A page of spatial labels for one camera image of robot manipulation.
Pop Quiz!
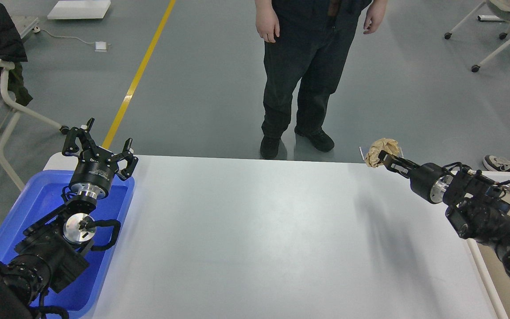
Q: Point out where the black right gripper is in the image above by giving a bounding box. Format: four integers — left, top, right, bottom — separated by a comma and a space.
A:
378, 151, 453, 204

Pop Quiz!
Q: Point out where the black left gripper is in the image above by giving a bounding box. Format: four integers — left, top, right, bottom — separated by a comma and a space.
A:
62, 117, 139, 198

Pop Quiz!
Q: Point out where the brown paper ball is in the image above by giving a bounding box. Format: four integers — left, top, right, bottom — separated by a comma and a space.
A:
365, 138, 400, 168

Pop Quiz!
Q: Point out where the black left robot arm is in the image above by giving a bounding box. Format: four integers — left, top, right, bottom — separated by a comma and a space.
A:
0, 118, 139, 319

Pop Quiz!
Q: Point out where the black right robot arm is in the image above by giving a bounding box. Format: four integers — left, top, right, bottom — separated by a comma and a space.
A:
378, 151, 510, 279

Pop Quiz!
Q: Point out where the standing person's left hand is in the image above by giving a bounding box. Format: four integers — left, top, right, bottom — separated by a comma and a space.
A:
363, 0, 388, 35

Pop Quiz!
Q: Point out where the standing person's right hand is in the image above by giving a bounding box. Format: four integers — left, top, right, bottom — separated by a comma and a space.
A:
255, 2, 281, 43

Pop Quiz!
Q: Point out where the left floor metal plate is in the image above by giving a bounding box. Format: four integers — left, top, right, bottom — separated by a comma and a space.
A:
359, 146, 370, 162

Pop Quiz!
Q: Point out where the blue plastic bin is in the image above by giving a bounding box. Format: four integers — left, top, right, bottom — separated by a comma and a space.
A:
0, 170, 135, 319

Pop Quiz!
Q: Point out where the white power adapter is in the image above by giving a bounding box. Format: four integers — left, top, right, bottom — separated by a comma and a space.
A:
94, 42, 109, 52

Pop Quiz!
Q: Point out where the white plastic bin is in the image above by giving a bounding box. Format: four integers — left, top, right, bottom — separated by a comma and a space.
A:
443, 171, 510, 319

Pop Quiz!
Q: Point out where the person in black clothes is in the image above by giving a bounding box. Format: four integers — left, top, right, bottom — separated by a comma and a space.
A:
255, 0, 372, 159

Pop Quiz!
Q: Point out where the white chair with black jacket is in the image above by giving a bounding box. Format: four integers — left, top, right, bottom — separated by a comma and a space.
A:
0, 2, 69, 191

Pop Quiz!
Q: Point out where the white flat floor board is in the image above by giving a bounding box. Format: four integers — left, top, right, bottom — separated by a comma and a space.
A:
47, 0, 111, 20

